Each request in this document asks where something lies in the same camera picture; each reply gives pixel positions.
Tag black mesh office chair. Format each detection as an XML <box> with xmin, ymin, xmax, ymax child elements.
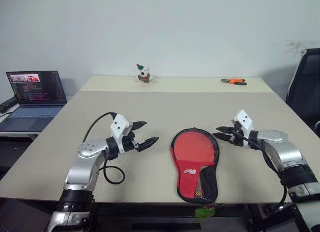
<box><xmin>285</xmin><ymin>48</ymin><xmax>320</xmax><ymax>138</ymax></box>

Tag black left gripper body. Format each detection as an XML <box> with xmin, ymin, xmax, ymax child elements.
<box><xmin>121</xmin><ymin>131</ymin><xmax>140</xmax><ymax>153</ymax></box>

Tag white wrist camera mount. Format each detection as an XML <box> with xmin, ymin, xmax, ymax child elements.
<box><xmin>232</xmin><ymin>109</ymin><xmax>254</xmax><ymax>140</ymax></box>
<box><xmin>110</xmin><ymin>113</ymin><xmax>134</xmax><ymax>155</ymax></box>

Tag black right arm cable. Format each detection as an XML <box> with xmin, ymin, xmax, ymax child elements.
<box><xmin>238</xmin><ymin>131</ymin><xmax>289</xmax><ymax>214</ymax></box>

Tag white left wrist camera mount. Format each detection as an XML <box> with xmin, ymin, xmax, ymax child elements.
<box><xmin>110</xmin><ymin>113</ymin><xmax>134</xmax><ymax>155</ymax></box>

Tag orange handled pliers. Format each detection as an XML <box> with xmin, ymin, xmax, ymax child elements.
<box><xmin>220</xmin><ymin>78</ymin><xmax>248</xmax><ymax>86</ymax></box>

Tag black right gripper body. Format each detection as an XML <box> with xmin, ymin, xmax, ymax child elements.
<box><xmin>228</xmin><ymin>127</ymin><xmax>245</xmax><ymax>146</ymax></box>

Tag black red paddle case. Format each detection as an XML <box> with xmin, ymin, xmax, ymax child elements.
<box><xmin>170</xmin><ymin>126</ymin><xmax>221</xmax><ymax>204</ymax></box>

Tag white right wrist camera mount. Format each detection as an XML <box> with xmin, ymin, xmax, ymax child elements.
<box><xmin>232</xmin><ymin>109</ymin><xmax>254</xmax><ymax>140</ymax></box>

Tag open blue laptop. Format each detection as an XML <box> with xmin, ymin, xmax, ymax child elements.
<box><xmin>0</xmin><ymin>70</ymin><xmax>69</xmax><ymax>133</ymax></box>

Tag green fuzzy pompom charm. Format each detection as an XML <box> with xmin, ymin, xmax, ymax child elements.
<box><xmin>194</xmin><ymin>202</ymin><xmax>218</xmax><ymax>220</ymax></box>

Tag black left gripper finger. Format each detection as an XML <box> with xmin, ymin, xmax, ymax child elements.
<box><xmin>131</xmin><ymin>120</ymin><xmax>148</xmax><ymax>133</ymax></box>
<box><xmin>136</xmin><ymin>136</ymin><xmax>160</xmax><ymax>153</ymax></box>

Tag small white plush toy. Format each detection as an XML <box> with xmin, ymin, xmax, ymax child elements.
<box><xmin>135</xmin><ymin>63</ymin><xmax>154</xmax><ymax>84</ymax></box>

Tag red table tennis paddle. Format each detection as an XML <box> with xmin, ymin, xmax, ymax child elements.
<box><xmin>172</xmin><ymin>131</ymin><xmax>218</xmax><ymax>168</ymax></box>

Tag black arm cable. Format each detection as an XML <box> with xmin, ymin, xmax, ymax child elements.
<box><xmin>238</xmin><ymin>131</ymin><xmax>289</xmax><ymax>214</ymax></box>
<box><xmin>84</xmin><ymin>112</ymin><xmax>126</xmax><ymax>185</ymax></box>

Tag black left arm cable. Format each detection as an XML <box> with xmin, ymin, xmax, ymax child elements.
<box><xmin>84</xmin><ymin>112</ymin><xmax>126</xmax><ymax>185</ymax></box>

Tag black device beside laptop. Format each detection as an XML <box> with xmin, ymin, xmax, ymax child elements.
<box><xmin>0</xmin><ymin>97</ymin><xmax>19</xmax><ymax>114</ymax></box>

